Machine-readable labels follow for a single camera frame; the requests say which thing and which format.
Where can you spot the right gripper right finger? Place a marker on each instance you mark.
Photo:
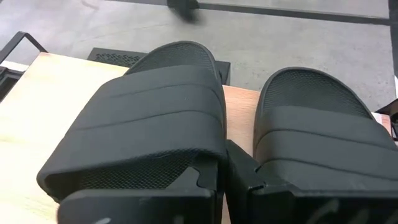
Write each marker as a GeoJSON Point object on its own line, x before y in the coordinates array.
{"type": "Point", "coordinates": [311, 208]}

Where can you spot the black rubber slide sandal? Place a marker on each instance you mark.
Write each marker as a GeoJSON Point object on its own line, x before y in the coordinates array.
{"type": "Point", "coordinates": [311, 140]}
{"type": "Point", "coordinates": [140, 109]}

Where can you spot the person's shoe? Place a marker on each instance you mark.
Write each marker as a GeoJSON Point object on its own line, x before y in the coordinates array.
{"type": "Point", "coordinates": [185, 9]}

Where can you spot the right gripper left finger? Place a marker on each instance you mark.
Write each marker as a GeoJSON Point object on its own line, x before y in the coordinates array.
{"type": "Point", "coordinates": [140, 207]}

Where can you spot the black perforated floor grate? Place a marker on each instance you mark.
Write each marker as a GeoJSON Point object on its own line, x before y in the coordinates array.
{"type": "Point", "coordinates": [109, 57]}

